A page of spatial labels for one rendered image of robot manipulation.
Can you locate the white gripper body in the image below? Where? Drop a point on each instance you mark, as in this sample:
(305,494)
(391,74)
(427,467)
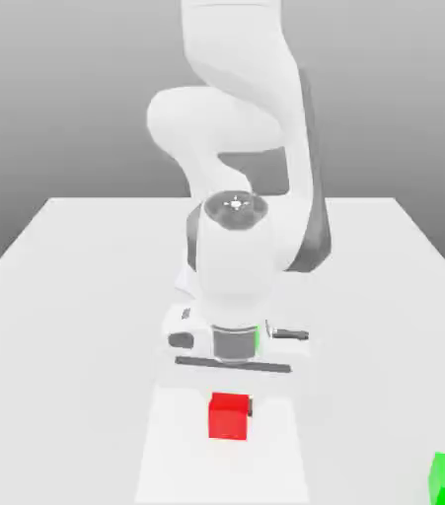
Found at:
(233,375)

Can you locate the small red cube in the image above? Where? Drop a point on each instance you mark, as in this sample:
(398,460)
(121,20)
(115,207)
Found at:
(228,418)

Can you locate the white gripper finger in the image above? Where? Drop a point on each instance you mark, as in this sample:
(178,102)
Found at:
(250,407)

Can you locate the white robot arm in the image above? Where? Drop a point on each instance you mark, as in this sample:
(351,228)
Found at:
(237,268)

